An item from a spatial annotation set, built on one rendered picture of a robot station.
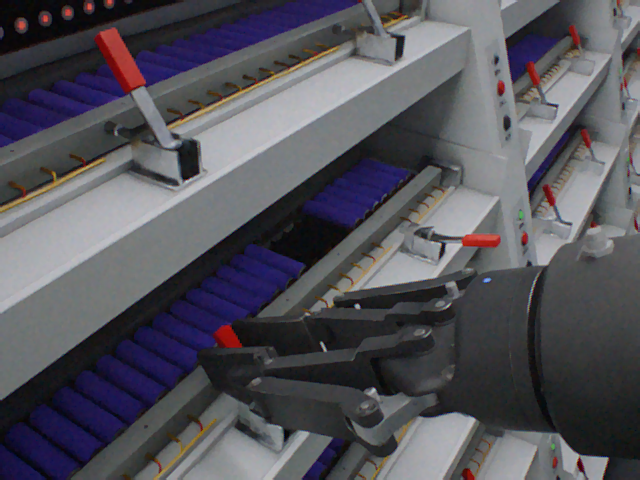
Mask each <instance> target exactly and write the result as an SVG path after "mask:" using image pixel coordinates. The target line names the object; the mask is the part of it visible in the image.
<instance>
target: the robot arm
mask: <svg viewBox="0 0 640 480"><path fill-rule="evenodd" d="M586 234H587V237H588V238H587V240H582V241H573V242H566V244H564V245H562V246H561V247H560V248H558V249H557V251H556V252H555V254H554V255H553V256H552V258H551V259H550V262H549V264H548V265H538V266H529V267H520V268H510V269H501V270H491V271H486V272H483V273H481V274H478V271H477V269H476V268H465V269H463V270H459V271H455V272H452V273H449V274H446V276H443V277H438V278H432V279H426V280H419V281H412V282H405V283H398V284H391V285H385V286H377V287H371V289H363V290H357V291H350V292H343V293H339V294H338V295H335V296H334V297H333V299H332V301H333V304H334V306H333V307H331V308H318V309H316V310H315V311H313V312H312V313H311V315H306V314H295V315H280V317H275V316H264V318H251V319H237V320H236V321H233V322H232V323H231V324H230V327H231V328H232V330H233V333H235V335H236V336H237V338H238V340H239V341H240V343H241V345H242V346H243V348H233V347H208V348H203V349H200V351H199V352H198V353H197V354H196V357H197V359H198V361H199V363H201V365H202V367H203V369H204V371H205V373H206V374H207V376H208V378H209V380H210V383H211V384H212V386H213V388H215V389H216V390H226V391H236V392H237V393H239V394H251V397H252V398H253V400H254V402H255V404H256V406H257V408H258V409H259V412H260V414H262V416H263V418H264V420H265V422H266V423H268V424H272V425H278V426H283V427H289V429H293V430H298V431H303V432H309V433H313V434H318V435H324V436H329V437H333V438H339V439H344V440H349V441H355V442H358V443H360V444H361V445H362V446H364V447H365V448H366V450H367V451H369V452H370V453H372V454H374V455H375V456H376V457H379V458H384V457H387V456H390V455H392V454H393V453H395V450H396V449H397V447H398V443H397V440H396V438H395V436H394V434H393V433H395V432H396V430H397V429H399V428H400V427H401V426H404V425H405V424H406V423H408V422H409V421H410V420H411V419H413V418H414V417H415V416H419V417H421V418H428V419H429V418H434V417H437V416H440V415H444V414H448V413H456V412H460V413H464V414H466V415H468V416H470V417H472V418H475V419H476V420H478V421H480V422H481V423H483V424H485V425H486V426H488V427H490V428H493V429H498V430H511V431H524V432H537V433H549V434H559V436H560V437H561V439H562V440H563V441H564V443H565V444H566V445H567V446H568V447H569V448H570V449H571V450H572V451H573V452H574V453H576V454H577V455H580V456H586V457H595V456H597V457H607V458H617V459H627V460H636V459H637V460H640V233H637V234H629V235H621V236H613V237H606V234H605V233H603V232H602V229H601V228H592V229H590V230H588V231H587V232H586ZM444 296H445V297H444ZM355 305H359V307H360V308H356V307H355ZM320 342H323V343H324V346H325V348H326V350H327V351H326V352H325V351H324V349H323V347H321V343H320Z"/></svg>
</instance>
